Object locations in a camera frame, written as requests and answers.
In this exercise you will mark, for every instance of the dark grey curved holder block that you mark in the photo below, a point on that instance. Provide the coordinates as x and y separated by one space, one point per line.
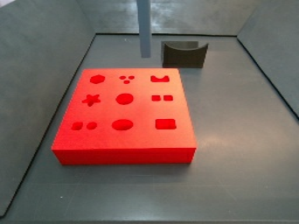
183 54

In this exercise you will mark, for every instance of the grey vertical bar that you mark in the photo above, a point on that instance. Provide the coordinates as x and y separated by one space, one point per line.
143 6

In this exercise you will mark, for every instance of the red shape-sorting block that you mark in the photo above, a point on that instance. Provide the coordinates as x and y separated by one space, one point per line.
127 118

